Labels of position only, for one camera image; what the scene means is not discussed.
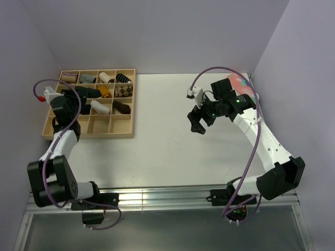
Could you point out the brown checkered rolled sock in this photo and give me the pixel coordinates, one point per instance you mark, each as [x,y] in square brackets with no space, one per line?
[123,91]

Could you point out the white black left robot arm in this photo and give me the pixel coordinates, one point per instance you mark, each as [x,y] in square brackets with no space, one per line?
[51,178]

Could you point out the mustard yellow rolled sock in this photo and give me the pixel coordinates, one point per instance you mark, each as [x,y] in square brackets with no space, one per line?
[104,92]

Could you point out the beige purple rolled sock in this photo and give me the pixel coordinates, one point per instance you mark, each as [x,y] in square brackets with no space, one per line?
[69,78]

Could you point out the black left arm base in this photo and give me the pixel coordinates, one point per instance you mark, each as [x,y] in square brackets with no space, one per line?
[94,212]

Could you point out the black rolled sock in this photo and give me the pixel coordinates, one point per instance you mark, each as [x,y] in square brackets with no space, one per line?
[85,109]

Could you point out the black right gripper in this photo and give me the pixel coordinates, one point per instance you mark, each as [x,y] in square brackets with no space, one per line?
[195,116]

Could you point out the aluminium frame rail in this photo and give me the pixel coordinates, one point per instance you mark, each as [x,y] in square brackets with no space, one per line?
[160,174]

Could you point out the grey rolled sock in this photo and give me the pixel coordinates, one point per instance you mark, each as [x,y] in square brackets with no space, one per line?
[87,79]

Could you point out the dark brown rolled sock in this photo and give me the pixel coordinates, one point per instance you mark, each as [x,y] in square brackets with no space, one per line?
[122,108]

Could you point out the wooden compartment tray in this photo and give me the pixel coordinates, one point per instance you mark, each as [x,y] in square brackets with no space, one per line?
[113,125]

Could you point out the pink patterned sock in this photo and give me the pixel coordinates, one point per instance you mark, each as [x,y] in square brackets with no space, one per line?
[240,86]

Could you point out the white rolled sock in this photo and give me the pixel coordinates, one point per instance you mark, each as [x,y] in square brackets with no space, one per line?
[99,108]

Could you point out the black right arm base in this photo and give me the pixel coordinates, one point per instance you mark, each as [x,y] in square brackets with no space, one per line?
[220,197]

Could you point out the cream rolled sock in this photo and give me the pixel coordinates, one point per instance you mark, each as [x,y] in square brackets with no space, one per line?
[105,78]

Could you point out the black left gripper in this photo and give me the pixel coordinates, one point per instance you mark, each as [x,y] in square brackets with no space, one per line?
[69,94]

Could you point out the black white striped sock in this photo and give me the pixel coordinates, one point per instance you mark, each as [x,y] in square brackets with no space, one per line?
[122,78]

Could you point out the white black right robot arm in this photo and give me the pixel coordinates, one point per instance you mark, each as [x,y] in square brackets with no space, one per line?
[283,171]

